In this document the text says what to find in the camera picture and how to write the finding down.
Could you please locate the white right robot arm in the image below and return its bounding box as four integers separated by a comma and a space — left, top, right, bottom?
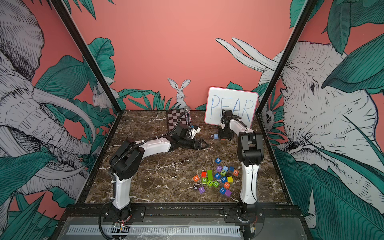
218, 110, 264, 205

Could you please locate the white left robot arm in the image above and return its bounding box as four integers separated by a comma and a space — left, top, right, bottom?
109, 123, 210, 211

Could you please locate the whiteboard with PEAR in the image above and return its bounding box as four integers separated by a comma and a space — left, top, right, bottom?
205, 87, 259, 128

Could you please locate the dark red chessboard box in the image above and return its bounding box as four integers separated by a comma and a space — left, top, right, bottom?
167, 109, 187, 131

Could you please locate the glittery pink tube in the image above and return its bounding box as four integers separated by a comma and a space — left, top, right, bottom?
184, 106, 193, 126

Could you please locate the tall green block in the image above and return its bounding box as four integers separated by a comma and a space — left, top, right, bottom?
207, 170, 213, 181

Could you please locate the purple block front left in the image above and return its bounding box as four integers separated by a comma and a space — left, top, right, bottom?
199, 187, 206, 194

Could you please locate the blue H block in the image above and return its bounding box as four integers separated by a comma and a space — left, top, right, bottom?
219, 188, 227, 195

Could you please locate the purple block front right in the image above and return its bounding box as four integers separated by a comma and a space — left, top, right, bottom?
224, 190, 232, 198

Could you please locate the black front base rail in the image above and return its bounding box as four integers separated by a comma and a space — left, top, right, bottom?
60, 203, 304, 223

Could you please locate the black right frame post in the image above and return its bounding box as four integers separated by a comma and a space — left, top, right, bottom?
256, 0, 318, 117

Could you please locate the black frame post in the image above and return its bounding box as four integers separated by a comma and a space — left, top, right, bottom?
256, 0, 318, 117
51, 0, 124, 115

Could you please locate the black left frame post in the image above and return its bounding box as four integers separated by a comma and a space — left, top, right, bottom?
51, 0, 124, 115

